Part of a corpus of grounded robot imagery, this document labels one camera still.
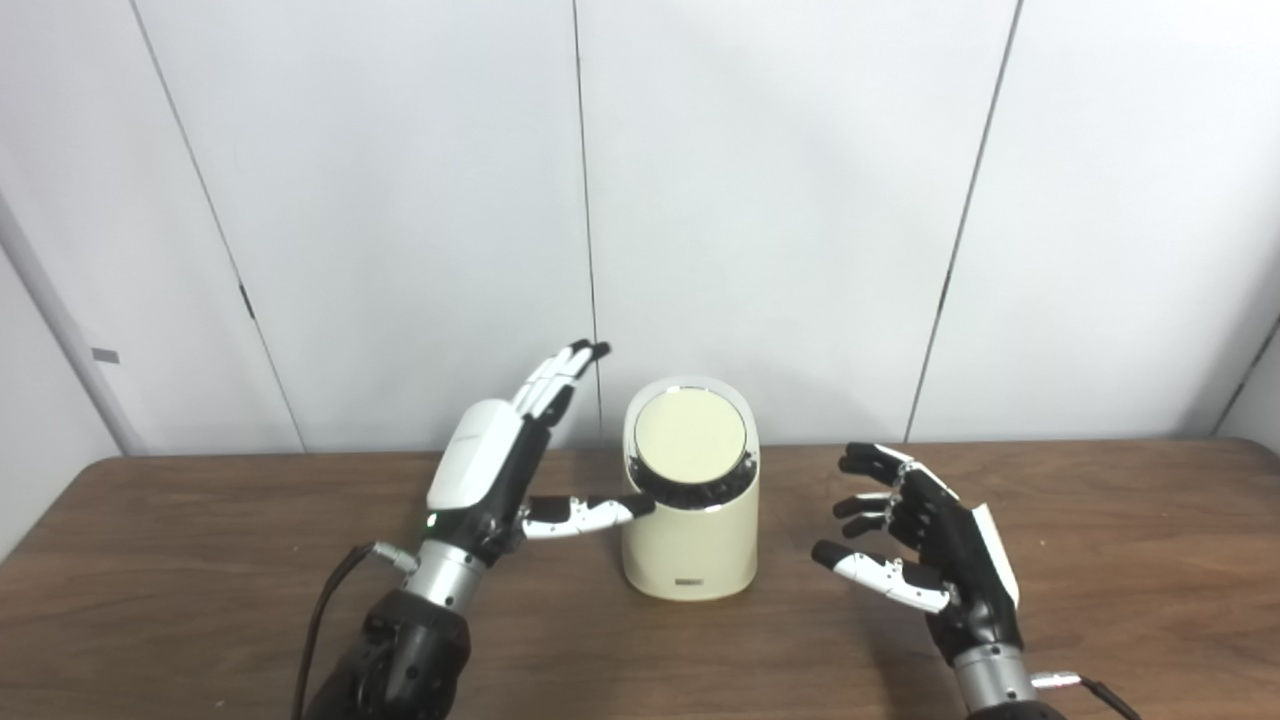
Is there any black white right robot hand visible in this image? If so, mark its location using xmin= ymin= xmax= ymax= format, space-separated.
xmin=811 ymin=443 xmax=1024 ymax=663

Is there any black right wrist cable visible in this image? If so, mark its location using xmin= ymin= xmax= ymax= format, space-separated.
xmin=1030 ymin=672 xmax=1141 ymax=720

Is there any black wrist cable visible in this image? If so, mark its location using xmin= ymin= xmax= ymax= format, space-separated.
xmin=1030 ymin=672 xmax=1141 ymax=720
xmin=290 ymin=541 xmax=419 ymax=720

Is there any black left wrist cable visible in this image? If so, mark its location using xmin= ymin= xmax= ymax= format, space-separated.
xmin=290 ymin=541 xmax=419 ymax=720

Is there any white partition corner post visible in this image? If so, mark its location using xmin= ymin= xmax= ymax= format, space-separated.
xmin=0 ymin=190 xmax=148 ymax=457

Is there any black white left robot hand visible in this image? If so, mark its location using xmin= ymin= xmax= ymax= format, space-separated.
xmin=425 ymin=341 xmax=657 ymax=561

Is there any cream-colored cylindrical bin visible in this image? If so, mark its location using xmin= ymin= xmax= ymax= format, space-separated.
xmin=620 ymin=376 xmax=761 ymax=602

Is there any cream round bin lid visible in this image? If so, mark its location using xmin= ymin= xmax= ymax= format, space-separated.
xmin=633 ymin=390 xmax=747 ymax=483

